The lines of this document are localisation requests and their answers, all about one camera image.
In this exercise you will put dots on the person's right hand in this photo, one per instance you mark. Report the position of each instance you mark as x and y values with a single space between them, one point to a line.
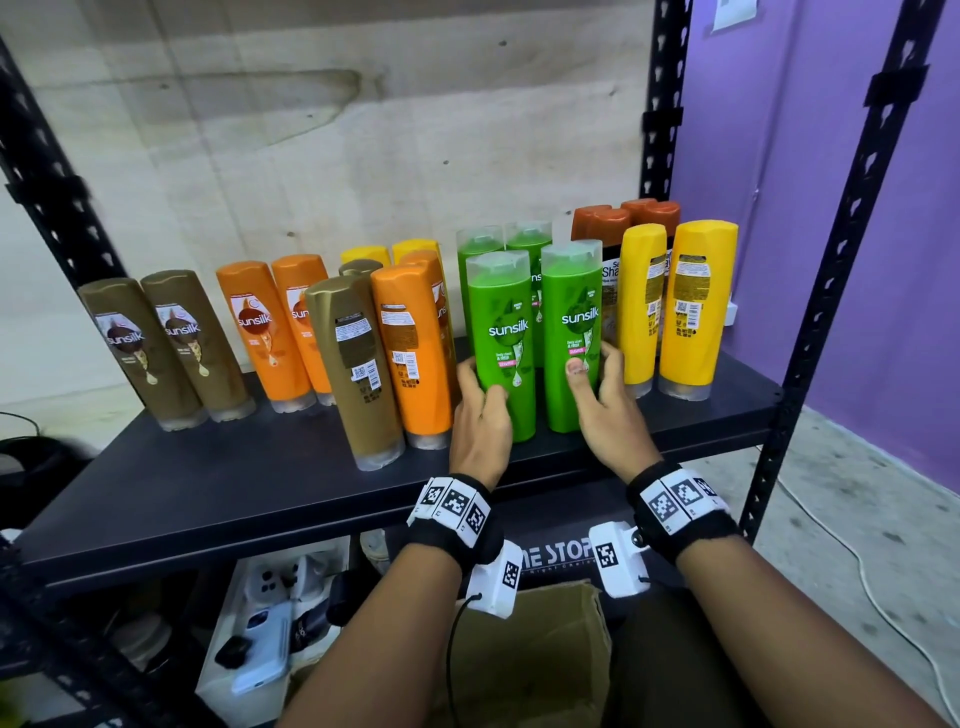
611 427

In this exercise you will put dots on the person's left hand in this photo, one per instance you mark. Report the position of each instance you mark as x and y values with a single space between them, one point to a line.
480 442

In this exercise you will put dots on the person's right thumb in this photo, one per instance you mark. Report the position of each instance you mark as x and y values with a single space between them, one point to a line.
579 381

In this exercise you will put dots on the person's left thumb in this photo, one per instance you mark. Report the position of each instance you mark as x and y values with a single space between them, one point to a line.
498 409

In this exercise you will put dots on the green shampoo bottle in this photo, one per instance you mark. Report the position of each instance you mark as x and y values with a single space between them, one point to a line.
510 322
574 300
529 235
477 241

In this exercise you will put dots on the person's right forearm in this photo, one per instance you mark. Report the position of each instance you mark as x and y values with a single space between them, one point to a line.
780 637

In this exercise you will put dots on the person's left forearm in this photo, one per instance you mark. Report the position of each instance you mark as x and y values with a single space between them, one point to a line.
375 645

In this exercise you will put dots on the yellow shampoo bottle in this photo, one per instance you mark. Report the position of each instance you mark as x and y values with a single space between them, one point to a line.
697 315
367 253
416 247
641 315

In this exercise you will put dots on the orange shampoo bottle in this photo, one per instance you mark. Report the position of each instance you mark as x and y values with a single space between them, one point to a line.
301 289
262 337
422 257
412 360

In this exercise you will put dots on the black left wristband with markers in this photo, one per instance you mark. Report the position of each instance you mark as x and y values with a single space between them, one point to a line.
457 517

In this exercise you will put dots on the black wristband with markers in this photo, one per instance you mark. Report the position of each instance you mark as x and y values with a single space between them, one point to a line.
679 506
457 517

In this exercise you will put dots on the brown shampoo bottle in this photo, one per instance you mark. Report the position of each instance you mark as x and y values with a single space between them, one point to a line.
361 267
142 352
202 349
356 375

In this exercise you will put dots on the black printed box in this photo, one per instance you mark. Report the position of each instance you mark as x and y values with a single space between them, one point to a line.
559 551

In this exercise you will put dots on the rust capped shampoo bottle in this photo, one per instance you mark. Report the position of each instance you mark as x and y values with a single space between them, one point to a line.
600 225
661 214

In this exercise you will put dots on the black right wristband with markers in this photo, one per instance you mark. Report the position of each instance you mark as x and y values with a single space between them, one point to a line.
679 506

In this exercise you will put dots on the black shelf board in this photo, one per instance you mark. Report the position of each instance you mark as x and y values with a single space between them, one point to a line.
262 480

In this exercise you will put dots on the brown cardboard box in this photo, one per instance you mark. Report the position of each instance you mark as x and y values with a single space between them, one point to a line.
540 660

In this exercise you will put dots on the person's dark olive trousers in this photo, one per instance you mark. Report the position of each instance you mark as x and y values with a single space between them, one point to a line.
675 667

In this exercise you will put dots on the white smartphone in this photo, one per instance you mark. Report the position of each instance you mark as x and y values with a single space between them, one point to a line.
264 649

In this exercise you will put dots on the white storage box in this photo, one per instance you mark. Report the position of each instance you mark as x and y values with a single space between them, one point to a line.
225 675

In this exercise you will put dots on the white paper sheet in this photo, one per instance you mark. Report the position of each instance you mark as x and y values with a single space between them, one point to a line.
733 12

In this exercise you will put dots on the white wall socket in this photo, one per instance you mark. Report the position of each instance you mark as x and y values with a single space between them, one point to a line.
736 313

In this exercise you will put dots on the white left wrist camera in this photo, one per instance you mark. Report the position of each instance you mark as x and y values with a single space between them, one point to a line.
496 581

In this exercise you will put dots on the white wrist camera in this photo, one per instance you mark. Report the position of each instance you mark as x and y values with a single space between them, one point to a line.
496 581
619 559

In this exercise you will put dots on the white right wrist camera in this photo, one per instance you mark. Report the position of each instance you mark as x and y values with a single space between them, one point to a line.
619 559

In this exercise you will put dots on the black perforated shelf post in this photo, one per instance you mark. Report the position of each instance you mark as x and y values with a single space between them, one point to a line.
840 255
90 660
52 195
666 105

